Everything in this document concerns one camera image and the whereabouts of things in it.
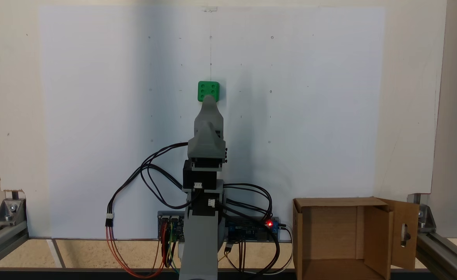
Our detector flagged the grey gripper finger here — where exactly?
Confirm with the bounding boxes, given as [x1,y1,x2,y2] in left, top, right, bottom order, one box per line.
[202,121,220,145]
[194,95,224,133]

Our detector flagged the green dice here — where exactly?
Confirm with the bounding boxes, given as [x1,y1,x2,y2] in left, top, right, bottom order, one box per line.
[197,80,220,103]

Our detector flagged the small blue driver board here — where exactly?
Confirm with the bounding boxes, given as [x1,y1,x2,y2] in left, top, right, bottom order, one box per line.
[157,211,186,241]

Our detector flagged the blue circuit board red LED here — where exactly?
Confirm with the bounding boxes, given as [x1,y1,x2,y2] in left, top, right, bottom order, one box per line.
[226,217,281,243]

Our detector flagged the large white paper sheet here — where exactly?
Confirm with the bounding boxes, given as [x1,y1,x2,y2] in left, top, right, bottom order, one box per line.
[39,5,386,239]

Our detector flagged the open cardboard box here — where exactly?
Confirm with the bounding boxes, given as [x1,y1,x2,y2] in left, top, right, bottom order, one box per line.
[293,196,420,280]

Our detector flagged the black motor cable loop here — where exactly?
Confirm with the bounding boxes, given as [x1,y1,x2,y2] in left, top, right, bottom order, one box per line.
[139,142,193,210]

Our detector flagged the black cable bundle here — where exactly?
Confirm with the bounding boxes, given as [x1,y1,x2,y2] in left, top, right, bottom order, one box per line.
[216,183,282,275]

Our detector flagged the yellow green blue wires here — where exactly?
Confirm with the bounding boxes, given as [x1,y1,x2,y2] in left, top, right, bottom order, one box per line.
[165,222,183,275]

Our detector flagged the black cable white connector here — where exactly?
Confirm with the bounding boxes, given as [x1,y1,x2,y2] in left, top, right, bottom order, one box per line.
[105,163,185,228]

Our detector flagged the thin white cable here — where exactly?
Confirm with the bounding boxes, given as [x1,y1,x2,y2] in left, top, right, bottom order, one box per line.
[224,225,294,276]

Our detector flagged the red orange wires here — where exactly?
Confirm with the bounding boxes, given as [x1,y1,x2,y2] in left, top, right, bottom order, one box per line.
[105,221,171,279]

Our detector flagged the black frame bar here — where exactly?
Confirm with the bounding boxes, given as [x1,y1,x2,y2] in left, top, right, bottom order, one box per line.
[0,268,449,280]

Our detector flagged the metal corner bracket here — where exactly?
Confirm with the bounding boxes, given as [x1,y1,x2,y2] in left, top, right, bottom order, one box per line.
[407,193,436,233]
[0,190,27,226]

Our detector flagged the aluminium frame rail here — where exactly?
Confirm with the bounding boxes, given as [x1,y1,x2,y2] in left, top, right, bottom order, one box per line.
[0,221,29,273]
[415,231,457,280]

